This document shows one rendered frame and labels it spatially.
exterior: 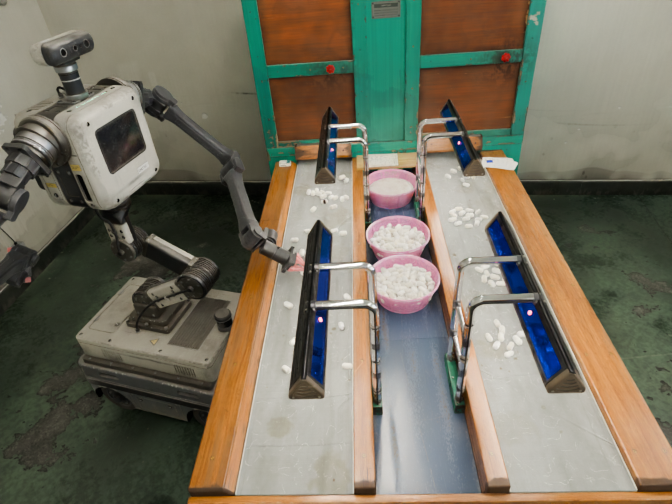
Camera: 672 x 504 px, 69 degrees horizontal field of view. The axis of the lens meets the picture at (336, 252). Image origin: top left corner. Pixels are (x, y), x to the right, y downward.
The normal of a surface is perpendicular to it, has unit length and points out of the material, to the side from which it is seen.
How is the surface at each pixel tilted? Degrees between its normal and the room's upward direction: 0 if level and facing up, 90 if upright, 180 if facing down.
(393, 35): 90
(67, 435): 0
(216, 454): 0
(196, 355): 1
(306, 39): 90
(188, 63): 90
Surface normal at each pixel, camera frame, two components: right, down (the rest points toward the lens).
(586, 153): -0.12, 0.61
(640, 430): -0.07, -0.80
